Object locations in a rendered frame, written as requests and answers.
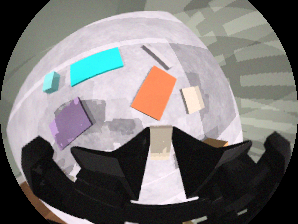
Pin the teal cube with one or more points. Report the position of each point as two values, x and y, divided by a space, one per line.
51 82

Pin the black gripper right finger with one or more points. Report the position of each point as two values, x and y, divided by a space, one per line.
199 161

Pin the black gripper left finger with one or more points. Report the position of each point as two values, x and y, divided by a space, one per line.
127 163

